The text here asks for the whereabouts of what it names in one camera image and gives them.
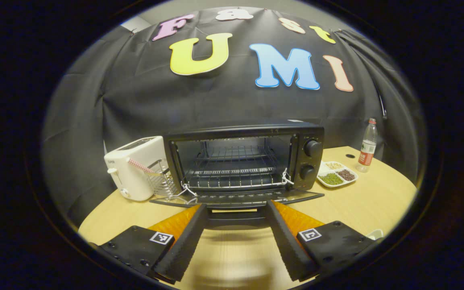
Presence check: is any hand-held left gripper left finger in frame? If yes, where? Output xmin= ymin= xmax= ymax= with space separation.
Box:
xmin=99 ymin=203 xmax=210 ymax=283

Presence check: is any red white striped straw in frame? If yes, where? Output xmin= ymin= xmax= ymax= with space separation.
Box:
xmin=127 ymin=158 xmax=162 ymax=176

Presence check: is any black electric oven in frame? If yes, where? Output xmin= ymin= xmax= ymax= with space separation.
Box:
xmin=149 ymin=121 xmax=325 ymax=230

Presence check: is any wire mesh basket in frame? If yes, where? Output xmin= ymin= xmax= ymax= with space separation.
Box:
xmin=147 ymin=159 xmax=178 ymax=198

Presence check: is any thin hanging cable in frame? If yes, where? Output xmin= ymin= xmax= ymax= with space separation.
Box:
xmin=377 ymin=91 xmax=388 ymax=120

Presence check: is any clear plastic bottle red label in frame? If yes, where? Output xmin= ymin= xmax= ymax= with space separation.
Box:
xmin=356 ymin=118 xmax=378 ymax=173

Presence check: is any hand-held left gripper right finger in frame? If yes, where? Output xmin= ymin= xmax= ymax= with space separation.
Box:
xmin=265 ymin=200 xmax=377 ymax=282

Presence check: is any white toaster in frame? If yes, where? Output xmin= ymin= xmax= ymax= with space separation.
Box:
xmin=104 ymin=136 xmax=168 ymax=202

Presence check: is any black backdrop cloth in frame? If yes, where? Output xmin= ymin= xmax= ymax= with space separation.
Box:
xmin=41 ymin=6 xmax=426 ymax=226

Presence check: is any white divided dish of beans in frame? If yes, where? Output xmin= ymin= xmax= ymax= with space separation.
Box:
xmin=317 ymin=160 xmax=358 ymax=189

